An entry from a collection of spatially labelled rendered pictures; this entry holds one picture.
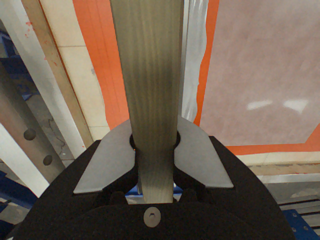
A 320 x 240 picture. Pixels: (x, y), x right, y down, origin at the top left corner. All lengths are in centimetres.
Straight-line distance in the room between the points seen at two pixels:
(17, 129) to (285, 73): 51
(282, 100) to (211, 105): 16
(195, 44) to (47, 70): 25
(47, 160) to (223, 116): 41
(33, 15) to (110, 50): 10
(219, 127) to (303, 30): 22
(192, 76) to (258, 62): 13
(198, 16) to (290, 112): 30
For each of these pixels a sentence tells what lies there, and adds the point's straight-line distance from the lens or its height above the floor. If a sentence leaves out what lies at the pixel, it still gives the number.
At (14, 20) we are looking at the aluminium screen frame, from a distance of 29.
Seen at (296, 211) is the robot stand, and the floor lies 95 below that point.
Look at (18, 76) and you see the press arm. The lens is 42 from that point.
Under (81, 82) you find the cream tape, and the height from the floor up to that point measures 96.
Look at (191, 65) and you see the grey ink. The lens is 25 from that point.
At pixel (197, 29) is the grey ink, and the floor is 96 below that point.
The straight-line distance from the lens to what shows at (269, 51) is 32.
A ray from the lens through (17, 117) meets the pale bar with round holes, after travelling 32.
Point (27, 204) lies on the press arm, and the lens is 83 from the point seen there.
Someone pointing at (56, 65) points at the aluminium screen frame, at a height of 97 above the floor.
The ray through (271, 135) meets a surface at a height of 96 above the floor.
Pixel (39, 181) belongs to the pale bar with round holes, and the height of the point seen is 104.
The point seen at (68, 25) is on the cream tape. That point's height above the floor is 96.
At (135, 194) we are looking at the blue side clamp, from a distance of 41.
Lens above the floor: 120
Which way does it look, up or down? 61 degrees down
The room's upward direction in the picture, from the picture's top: 177 degrees clockwise
